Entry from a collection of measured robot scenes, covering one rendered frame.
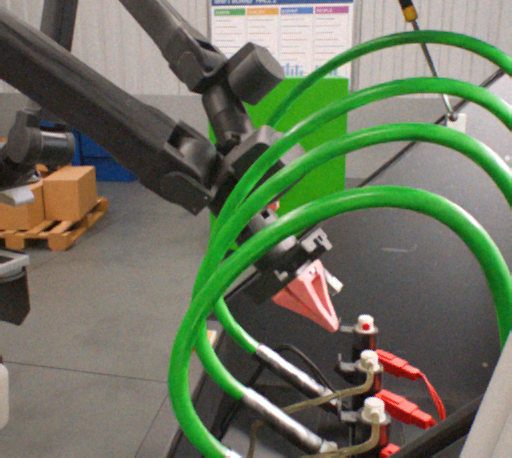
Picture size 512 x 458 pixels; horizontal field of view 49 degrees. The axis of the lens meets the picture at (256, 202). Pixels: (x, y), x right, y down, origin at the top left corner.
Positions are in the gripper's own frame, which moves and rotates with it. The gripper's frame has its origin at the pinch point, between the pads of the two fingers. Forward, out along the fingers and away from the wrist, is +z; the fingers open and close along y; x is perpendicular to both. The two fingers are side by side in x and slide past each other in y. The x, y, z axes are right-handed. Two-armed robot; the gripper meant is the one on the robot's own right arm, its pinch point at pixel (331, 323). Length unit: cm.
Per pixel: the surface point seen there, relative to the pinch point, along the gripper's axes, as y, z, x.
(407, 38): 25.2, -19.1, 6.8
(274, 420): -1.0, 1.1, -17.6
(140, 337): -179, -23, 168
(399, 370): 3.7, 7.7, -1.8
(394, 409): 4.1, 8.3, -9.0
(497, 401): 21.2, 1.0, -34.1
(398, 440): -2.8, 14.8, 0.3
